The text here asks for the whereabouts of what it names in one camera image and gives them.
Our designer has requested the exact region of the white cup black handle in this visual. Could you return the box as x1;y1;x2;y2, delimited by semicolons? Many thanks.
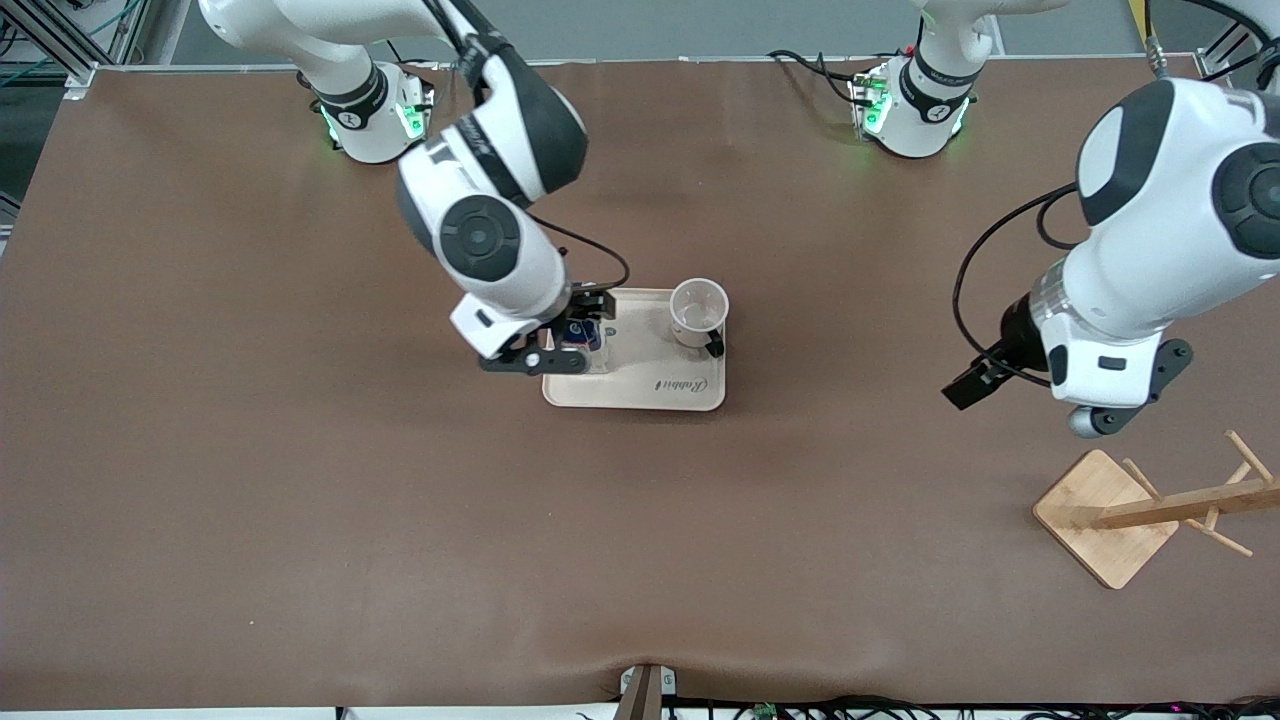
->
669;278;730;359

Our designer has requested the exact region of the cream rabbit print tray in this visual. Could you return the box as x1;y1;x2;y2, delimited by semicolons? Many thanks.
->
542;288;727;412

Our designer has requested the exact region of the wooden cup stand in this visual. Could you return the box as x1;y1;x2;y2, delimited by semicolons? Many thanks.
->
1032;430;1280;591

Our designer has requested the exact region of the brown table mat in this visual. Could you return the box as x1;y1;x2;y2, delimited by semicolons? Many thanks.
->
0;57;1280;711

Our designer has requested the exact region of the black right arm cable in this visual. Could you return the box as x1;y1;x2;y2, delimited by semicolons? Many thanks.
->
420;0;632;293

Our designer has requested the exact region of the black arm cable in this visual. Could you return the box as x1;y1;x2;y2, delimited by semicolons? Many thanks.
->
420;0;632;293
952;0;1280;387

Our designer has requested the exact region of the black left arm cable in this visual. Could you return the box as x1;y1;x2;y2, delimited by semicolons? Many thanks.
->
952;0;1280;387

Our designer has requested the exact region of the black left base cable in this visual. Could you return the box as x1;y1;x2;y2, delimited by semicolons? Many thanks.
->
768;48;873;109

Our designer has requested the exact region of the aluminium frame profile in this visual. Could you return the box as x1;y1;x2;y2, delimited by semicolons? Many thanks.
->
0;0;151;101
1195;0;1269;79

